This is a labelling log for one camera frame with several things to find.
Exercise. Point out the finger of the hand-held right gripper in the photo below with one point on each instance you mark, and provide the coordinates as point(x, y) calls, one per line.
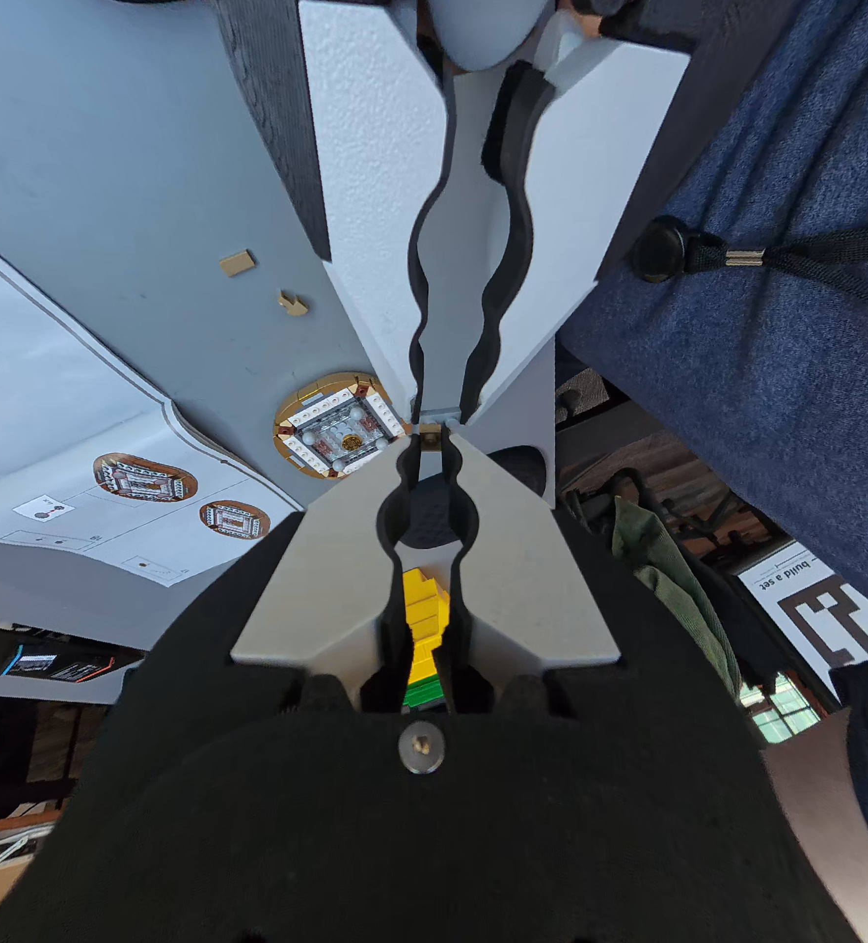
point(603, 162)
point(375, 147)

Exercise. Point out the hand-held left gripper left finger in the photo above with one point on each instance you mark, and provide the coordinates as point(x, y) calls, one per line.
point(316, 589)

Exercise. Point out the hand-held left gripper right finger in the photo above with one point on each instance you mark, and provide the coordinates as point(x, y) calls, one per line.
point(537, 589)

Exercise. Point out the round gold lego model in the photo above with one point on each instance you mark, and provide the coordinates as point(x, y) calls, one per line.
point(338, 427)

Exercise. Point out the small tan round lego piece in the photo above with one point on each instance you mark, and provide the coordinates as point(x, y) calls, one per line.
point(429, 439)

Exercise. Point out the small light grey lego plate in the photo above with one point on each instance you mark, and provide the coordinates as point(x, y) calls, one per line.
point(434, 418)

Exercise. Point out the tan lego tile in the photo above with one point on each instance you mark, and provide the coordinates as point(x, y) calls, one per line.
point(237, 263)

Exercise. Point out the person's right hand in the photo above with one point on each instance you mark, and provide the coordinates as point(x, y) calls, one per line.
point(577, 16)

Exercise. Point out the black badge reel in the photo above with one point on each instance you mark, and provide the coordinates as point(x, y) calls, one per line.
point(659, 250)

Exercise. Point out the white sign board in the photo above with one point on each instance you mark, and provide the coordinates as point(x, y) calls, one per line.
point(795, 589)

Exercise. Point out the black product box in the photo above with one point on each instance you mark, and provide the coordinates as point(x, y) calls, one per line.
point(44, 663)

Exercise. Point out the person's blue sweater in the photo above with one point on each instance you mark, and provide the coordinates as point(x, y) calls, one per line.
point(773, 405)

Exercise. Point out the open instruction booklet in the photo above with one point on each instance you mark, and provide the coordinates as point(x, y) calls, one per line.
point(73, 412)

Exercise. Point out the white stand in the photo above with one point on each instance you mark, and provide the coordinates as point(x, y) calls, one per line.
point(7, 847)

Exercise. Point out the tan lego bracket piece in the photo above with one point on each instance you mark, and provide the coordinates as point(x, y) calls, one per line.
point(292, 303)

